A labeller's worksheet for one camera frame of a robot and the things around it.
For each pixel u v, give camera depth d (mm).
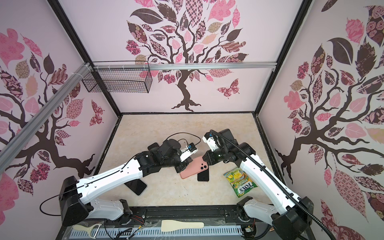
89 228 689
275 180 426
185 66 929
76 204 380
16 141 522
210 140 670
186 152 620
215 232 697
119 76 947
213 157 636
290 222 363
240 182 828
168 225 717
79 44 798
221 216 740
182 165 639
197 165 724
